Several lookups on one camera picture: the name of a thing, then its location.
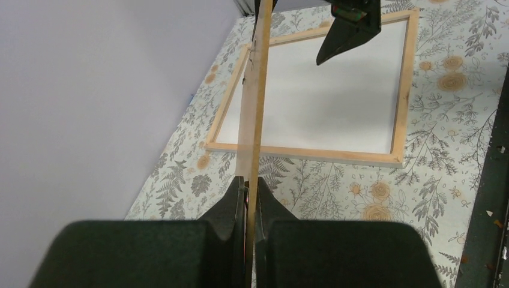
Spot brown cardboard backing board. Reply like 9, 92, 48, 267
235, 1, 274, 287

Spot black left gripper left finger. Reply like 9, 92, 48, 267
30, 176, 245, 287

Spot floral patterned table mat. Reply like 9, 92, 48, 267
127, 1, 508, 287

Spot light wooden picture frame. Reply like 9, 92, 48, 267
205, 8, 420, 169

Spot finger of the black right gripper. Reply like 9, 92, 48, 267
316, 0, 381, 66

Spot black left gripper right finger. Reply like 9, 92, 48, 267
255, 178, 441, 287

